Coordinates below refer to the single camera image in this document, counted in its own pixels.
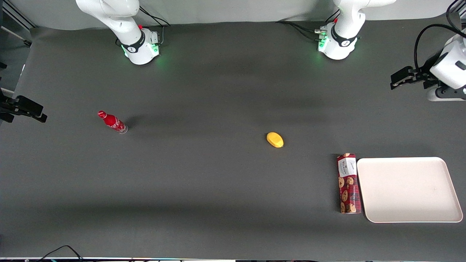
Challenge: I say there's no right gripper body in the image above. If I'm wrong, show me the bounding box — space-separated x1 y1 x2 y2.
0 89 16 123

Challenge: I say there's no red cookie box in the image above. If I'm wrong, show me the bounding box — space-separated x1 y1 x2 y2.
336 153 362 214

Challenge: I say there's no white rectangular tray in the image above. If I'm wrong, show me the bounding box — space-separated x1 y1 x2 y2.
356 157 463 223

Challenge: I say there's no red cola bottle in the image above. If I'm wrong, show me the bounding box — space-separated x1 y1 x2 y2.
98 111 129 134

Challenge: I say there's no yellow lemon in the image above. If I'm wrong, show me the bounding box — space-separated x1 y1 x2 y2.
266 132 284 148

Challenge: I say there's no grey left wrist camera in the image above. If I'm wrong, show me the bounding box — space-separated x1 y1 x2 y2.
427 87 466 102

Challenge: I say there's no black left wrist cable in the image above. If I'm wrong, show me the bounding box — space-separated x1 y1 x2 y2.
414 0 466 73

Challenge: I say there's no aluminium frame profile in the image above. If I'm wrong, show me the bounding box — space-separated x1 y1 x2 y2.
0 0 38 47

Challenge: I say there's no black left arm base cable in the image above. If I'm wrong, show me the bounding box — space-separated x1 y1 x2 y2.
276 10 341 41

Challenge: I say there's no black arm base cable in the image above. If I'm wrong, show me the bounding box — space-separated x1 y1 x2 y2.
139 6 171 45
276 10 341 41

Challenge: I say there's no black cable at table edge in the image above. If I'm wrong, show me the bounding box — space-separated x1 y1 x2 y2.
36 245 85 262

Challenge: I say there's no black right arm base cable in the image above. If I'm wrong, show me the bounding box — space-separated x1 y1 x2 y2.
139 6 171 45

